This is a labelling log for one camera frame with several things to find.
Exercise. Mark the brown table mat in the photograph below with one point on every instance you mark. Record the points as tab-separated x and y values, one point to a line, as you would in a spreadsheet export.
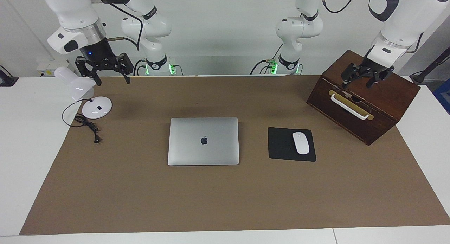
211	201

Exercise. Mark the white desk lamp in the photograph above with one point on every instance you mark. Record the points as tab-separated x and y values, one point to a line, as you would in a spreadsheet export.
96	108

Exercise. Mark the silver grey laptop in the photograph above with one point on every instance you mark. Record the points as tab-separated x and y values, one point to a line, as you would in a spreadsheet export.
211	152

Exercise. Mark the black clamp mount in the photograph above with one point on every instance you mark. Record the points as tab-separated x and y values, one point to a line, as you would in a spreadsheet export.
7	80

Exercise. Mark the black mouse pad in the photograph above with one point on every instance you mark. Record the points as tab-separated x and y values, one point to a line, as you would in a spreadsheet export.
279	145

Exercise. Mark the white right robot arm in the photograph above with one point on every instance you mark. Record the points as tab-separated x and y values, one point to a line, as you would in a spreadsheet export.
74	12

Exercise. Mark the white power strip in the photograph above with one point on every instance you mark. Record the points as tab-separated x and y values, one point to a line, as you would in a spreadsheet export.
45	66

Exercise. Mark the white computer mouse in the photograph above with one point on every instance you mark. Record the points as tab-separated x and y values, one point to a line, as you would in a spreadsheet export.
301	143

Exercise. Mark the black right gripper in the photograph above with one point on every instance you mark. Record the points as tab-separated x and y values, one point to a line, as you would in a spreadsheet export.
95	54

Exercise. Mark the dark brown wooden box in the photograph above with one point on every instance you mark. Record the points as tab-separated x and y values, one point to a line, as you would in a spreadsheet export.
386	103

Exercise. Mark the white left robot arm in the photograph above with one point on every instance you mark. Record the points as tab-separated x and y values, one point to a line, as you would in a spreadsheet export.
404	19

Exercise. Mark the black stand leg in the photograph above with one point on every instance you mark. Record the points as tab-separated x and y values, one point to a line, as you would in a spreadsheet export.
429	69

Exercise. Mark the blue crate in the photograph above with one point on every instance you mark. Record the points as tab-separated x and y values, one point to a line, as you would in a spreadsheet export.
443	96

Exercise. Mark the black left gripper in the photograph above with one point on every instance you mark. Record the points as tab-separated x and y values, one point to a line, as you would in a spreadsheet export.
372	68

